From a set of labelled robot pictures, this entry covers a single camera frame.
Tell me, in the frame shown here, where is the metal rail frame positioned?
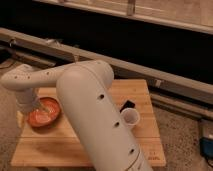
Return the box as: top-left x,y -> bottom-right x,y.
0,27 -> 213,105

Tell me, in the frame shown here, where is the white plastic cup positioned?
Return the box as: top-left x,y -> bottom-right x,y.
121,108 -> 140,130

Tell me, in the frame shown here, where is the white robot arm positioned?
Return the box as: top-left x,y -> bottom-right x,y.
1,60 -> 153,171

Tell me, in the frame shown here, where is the black small object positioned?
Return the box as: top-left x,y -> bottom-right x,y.
120,100 -> 135,112

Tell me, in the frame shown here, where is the orange bowl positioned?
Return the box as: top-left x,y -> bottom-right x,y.
27,97 -> 61,127

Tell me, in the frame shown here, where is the blue box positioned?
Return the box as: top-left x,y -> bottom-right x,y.
200,137 -> 213,159

